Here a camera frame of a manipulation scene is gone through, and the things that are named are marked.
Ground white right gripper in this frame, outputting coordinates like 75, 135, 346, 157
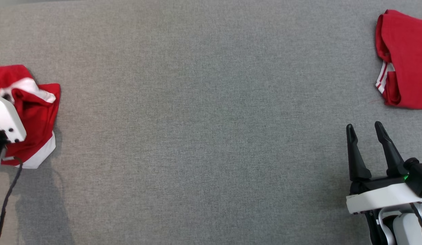
345, 121, 422, 215

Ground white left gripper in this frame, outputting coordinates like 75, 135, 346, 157
0, 92, 27, 144

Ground red shorts with white stripe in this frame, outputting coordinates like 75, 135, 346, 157
0, 64, 61, 170

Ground red jersey with white sleeves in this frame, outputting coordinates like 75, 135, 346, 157
374, 9, 422, 110

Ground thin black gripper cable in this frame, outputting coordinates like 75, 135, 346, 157
409, 202, 422, 245
0, 156, 24, 241

